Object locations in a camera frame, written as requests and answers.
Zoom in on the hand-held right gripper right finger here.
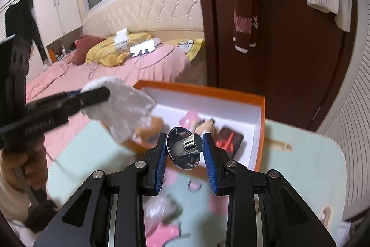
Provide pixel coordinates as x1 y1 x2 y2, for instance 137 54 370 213
202 133 337 247

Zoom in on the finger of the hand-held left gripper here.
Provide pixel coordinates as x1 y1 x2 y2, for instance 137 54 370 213
25 90 83 121
66 86 111 121

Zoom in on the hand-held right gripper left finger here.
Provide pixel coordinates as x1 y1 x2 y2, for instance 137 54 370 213
33 134 169 247

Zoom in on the shiny chrome metal cap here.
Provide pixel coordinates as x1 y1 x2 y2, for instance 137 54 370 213
167 127 204 169

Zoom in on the white fuzzy cloth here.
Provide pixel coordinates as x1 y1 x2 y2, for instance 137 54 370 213
80 76 157 144

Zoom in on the orange cardboard box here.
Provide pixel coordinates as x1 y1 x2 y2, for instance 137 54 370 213
124 80 266 173

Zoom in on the person's left forearm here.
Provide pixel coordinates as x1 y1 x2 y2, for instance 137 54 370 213
0 159 33 223

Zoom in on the light green desktop table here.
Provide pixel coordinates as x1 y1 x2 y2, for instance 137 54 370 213
46 117 347 247

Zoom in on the person's left hand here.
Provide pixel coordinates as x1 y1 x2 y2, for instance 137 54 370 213
1 144 49 194

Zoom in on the pink blanket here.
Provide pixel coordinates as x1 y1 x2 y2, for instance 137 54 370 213
25 43 207 168

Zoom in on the brown box in clear wrap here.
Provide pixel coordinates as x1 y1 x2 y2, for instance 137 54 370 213
216 127 244 155

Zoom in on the small beige figurine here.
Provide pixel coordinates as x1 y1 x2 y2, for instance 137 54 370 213
195 118 216 135

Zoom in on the yellow blanket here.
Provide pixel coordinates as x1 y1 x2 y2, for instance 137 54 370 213
86 33 162 67

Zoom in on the tan round plush toy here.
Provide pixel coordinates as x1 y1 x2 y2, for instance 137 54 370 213
127 116 166 154

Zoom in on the dark red pillow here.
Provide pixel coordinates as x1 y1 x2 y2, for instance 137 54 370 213
71 35 107 66

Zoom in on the pink plastic item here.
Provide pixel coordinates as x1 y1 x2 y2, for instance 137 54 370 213
179 110 200 129

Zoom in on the white tissue pack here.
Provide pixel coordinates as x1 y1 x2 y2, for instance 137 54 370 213
114 28 130 50

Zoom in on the white plastic device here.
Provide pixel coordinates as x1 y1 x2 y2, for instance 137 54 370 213
130 38 162 58

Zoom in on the black garment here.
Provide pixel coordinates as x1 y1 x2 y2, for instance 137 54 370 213
5 0 48 64

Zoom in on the white wardrobe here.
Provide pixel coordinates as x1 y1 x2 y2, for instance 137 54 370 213
0 0 85 82

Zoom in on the cream tufted headboard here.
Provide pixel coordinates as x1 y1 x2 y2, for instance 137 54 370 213
82 0 204 43

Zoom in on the yellow cartoon pillow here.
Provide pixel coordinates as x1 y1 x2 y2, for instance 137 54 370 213
177 39 205 61

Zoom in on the dark brown door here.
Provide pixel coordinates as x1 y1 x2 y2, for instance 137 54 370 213
194 0 349 132

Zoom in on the red striped scarf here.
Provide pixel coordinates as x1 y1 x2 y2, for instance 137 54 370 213
210 0 259 54

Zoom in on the white louvered panel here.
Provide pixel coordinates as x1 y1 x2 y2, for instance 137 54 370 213
324 0 370 221

